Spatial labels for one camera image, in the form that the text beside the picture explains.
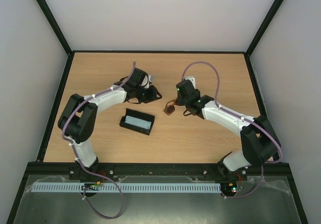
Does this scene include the brown translucent sunglasses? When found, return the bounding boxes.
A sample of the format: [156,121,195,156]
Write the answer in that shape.
[163,98,178,116]

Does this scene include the light blue cleaning cloth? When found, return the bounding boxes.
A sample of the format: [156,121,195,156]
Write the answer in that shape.
[124,116,151,130]

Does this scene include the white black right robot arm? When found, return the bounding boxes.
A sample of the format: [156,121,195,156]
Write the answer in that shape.
[178,89,283,180]

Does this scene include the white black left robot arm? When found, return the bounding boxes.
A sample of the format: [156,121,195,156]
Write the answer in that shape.
[58,75,162,168]

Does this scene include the black glasses case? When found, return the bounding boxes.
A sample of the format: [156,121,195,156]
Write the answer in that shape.
[119,108,155,136]

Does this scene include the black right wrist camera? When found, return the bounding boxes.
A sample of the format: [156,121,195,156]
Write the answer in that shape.
[176,76,201,103]

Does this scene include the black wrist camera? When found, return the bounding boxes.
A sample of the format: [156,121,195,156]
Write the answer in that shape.
[128,68,152,88]
[176,76,201,103]

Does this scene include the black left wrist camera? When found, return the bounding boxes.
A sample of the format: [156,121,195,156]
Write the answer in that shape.
[128,68,152,88]

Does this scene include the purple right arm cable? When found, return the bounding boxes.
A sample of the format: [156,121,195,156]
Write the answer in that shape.
[181,61,284,200]

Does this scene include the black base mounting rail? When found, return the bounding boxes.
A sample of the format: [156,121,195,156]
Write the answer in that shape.
[24,162,291,182]

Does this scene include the black enclosure frame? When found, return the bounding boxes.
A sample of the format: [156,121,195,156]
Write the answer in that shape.
[1,0,320,223]

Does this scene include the light blue slotted cable duct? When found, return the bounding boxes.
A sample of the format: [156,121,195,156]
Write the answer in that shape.
[31,182,221,193]

